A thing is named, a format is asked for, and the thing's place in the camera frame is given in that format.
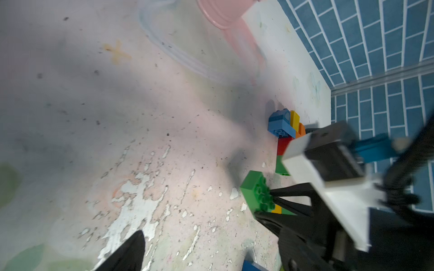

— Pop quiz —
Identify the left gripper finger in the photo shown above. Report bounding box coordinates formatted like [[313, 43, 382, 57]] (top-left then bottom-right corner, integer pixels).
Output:
[[96, 230, 146, 271]]

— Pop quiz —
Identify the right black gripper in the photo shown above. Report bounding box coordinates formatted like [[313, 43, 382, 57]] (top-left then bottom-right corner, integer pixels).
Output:
[[254, 183, 434, 271]]

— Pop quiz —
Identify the yellow lego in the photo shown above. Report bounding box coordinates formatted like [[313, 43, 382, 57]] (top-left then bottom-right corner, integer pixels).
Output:
[[290, 110, 300, 133], [271, 204, 283, 214]]

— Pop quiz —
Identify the long green lego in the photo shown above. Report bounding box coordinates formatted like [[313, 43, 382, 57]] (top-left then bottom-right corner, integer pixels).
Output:
[[239, 170, 296, 219]]

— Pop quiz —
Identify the small blue lego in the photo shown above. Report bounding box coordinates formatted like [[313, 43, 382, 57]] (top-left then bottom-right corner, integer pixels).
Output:
[[268, 108, 290, 132], [242, 260, 268, 271]]

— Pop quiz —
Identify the long light blue lego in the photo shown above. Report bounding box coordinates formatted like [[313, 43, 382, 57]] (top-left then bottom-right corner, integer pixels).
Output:
[[268, 120, 296, 138]]

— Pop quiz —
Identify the small orange lego brick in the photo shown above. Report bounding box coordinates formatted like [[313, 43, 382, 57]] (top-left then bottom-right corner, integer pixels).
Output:
[[296, 123, 306, 138]]

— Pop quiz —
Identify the pink pen cup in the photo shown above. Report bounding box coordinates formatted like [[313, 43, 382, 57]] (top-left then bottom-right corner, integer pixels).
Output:
[[197, 0, 259, 29]]

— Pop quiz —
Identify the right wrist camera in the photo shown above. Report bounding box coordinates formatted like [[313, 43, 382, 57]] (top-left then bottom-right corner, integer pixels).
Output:
[[281, 121, 386, 252]]

